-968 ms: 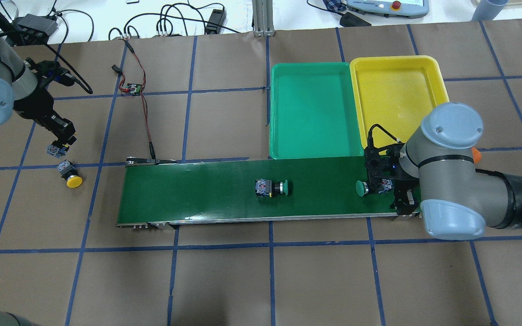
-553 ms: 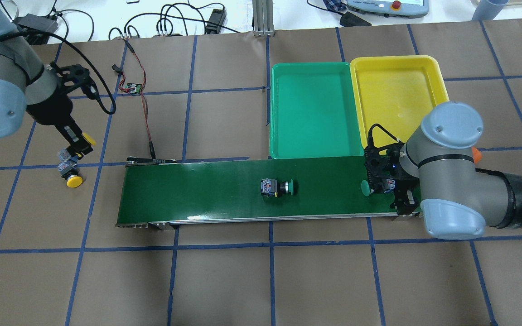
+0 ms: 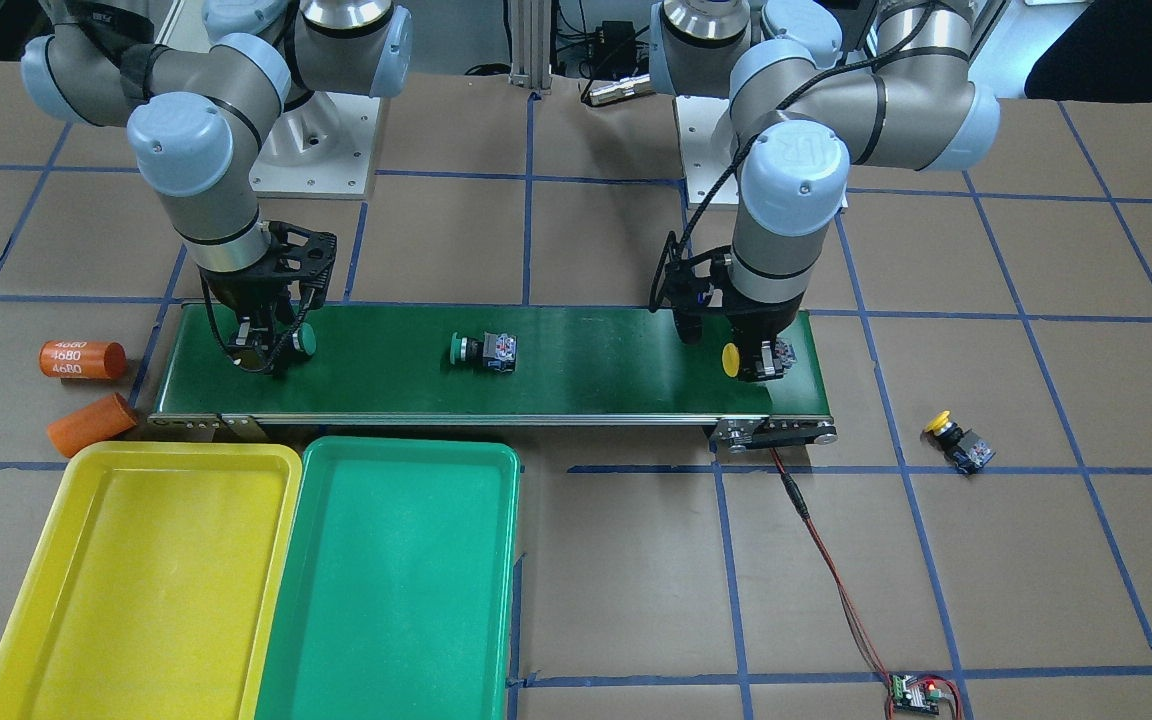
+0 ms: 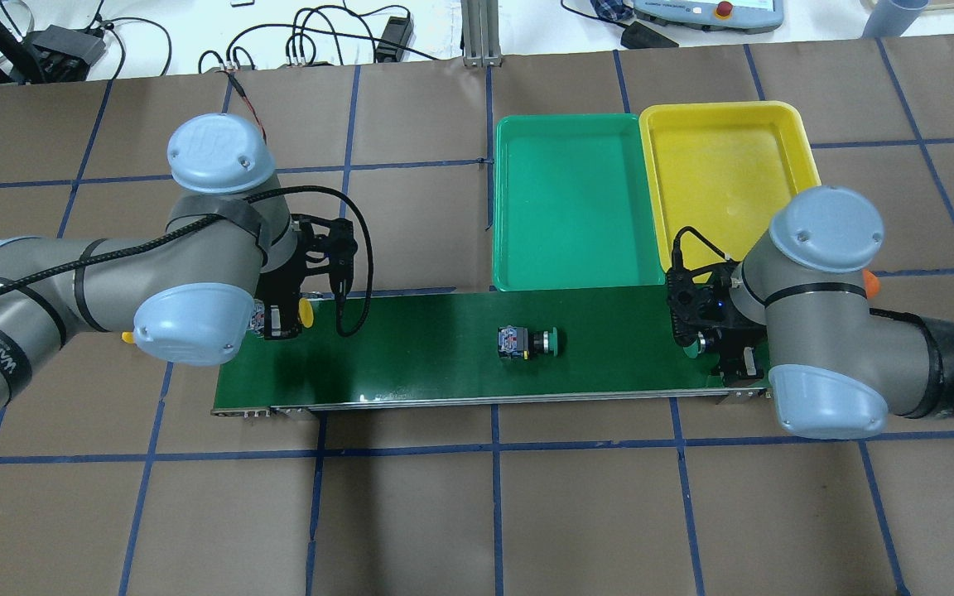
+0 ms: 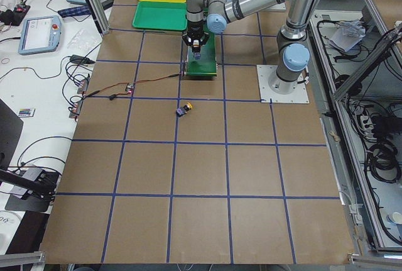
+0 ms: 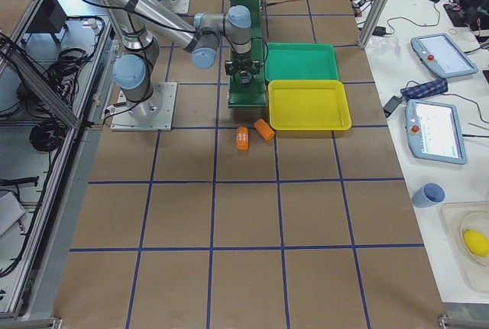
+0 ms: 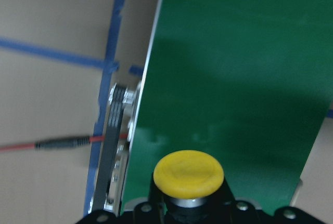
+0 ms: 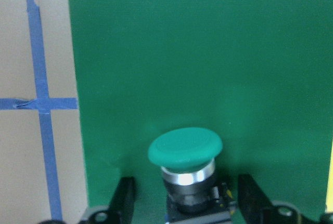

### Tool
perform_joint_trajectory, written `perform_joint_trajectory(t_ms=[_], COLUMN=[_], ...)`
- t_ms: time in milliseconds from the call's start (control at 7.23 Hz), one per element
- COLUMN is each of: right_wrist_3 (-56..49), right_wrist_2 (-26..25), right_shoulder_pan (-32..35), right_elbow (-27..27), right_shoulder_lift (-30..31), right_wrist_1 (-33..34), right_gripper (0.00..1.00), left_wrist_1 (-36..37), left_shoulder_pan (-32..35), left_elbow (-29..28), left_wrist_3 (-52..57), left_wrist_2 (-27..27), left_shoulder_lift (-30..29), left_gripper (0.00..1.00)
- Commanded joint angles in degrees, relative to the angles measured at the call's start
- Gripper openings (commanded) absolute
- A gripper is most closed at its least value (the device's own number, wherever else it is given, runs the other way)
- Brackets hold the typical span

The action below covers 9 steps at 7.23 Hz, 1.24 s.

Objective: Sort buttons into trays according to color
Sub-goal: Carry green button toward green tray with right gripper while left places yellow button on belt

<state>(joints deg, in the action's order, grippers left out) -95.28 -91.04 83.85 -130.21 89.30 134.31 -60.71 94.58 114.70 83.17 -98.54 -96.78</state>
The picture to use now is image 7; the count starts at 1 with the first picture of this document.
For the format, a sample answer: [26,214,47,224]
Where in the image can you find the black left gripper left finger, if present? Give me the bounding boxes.
[133,174,165,224]

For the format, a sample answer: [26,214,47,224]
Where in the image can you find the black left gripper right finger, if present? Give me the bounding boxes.
[221,178,260,224]

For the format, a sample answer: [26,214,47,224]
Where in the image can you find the green conveyor belt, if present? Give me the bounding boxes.
[123,0,332,214]

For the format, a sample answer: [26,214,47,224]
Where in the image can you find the red black motor cable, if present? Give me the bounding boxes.
[0,134,129,152]

